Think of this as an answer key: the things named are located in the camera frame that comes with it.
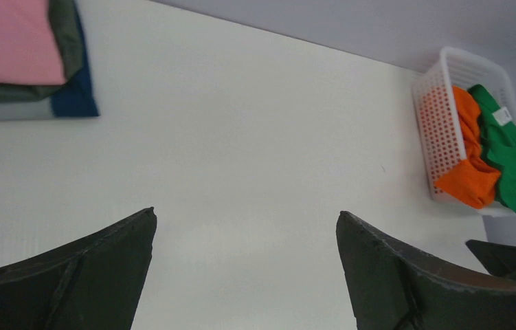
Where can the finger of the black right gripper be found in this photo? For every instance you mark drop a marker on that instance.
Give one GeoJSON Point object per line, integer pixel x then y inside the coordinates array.
{"type": "Point", "coordinates": [498, 260]}

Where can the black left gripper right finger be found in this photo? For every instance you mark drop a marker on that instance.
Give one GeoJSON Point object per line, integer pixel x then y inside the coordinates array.
{"type": "Point", "coordinates": [394, 285]}

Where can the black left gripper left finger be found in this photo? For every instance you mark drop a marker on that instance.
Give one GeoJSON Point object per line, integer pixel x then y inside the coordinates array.
{"type": "Point", "coordinates": [91, 283]}

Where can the pink t-shirt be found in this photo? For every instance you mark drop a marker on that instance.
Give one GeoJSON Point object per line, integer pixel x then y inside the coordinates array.
{"type": "Point", "coordinates": [28, 51]}

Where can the orange t-shirt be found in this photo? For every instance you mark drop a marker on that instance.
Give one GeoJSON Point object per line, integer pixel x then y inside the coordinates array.
{"type": "Point", "coordinates": [472, 181]}

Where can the green t-shirt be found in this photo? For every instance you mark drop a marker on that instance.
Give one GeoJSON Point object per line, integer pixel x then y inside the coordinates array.
{"type": "Point", "coordinates": [498, 140]}

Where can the white plastic basket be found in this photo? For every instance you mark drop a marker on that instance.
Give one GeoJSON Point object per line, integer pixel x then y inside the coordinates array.
{"type": "Point", "coordinates": [436, 111]}

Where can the folded white t-shirt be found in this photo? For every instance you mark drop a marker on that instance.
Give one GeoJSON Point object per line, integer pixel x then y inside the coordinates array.
{"type": "Point", "coordinates": [38, 110]}

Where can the folded blue t-shirt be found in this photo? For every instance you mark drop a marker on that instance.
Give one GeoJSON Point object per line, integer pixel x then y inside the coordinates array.
{"type": "Point", "coordinates": [76, 100]}

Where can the folded grey t-shirt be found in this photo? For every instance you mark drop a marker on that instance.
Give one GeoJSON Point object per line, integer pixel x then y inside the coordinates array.
{"type": "Point", "coordinates": [63, 21]}

